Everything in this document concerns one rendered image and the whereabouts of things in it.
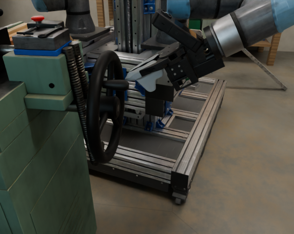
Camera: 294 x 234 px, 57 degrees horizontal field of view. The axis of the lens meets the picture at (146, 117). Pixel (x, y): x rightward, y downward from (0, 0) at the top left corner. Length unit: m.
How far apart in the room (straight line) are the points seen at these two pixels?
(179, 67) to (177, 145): 1.04
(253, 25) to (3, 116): 0.52
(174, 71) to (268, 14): 0.20
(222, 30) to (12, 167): 0.53
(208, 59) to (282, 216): 1.19
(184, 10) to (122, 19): 0.82
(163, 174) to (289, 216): 0.68
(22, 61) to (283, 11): 0.53
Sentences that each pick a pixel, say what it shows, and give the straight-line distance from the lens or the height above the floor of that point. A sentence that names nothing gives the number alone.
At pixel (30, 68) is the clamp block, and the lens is 0.66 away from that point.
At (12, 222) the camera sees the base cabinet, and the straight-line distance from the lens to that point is 0.76.
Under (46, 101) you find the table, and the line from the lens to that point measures 0.66.
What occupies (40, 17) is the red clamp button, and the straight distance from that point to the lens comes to 0.73.
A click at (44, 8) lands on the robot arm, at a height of 0.95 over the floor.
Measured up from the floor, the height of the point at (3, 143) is 0.81.
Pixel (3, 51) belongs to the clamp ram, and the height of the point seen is 0.95.
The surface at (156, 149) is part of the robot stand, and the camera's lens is 1.54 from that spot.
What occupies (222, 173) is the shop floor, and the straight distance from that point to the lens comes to 1.75.
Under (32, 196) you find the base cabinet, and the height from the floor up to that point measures 0.62.
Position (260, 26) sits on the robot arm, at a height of 1.04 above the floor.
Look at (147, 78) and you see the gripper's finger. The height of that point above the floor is 0.92.
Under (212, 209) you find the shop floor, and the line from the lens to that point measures 1.54.
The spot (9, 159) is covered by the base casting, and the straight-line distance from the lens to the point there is 0.66.
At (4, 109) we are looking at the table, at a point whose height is 0.88.
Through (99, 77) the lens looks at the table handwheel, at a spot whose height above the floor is 0.93.
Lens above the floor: 1.15
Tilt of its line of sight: 31 degrees down
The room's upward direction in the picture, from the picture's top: straight up
